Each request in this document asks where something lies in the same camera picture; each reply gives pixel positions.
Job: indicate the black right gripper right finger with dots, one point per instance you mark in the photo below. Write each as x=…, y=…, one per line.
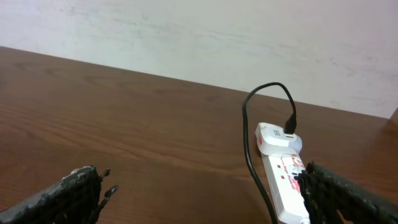
x=329, y=198

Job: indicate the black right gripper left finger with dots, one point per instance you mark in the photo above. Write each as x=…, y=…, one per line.
x=73, y=199

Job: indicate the white USB charger adapter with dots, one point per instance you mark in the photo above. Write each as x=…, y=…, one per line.
x=272, y=141

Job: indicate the white power strip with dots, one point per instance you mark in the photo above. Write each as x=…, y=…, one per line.
x=285, y=190

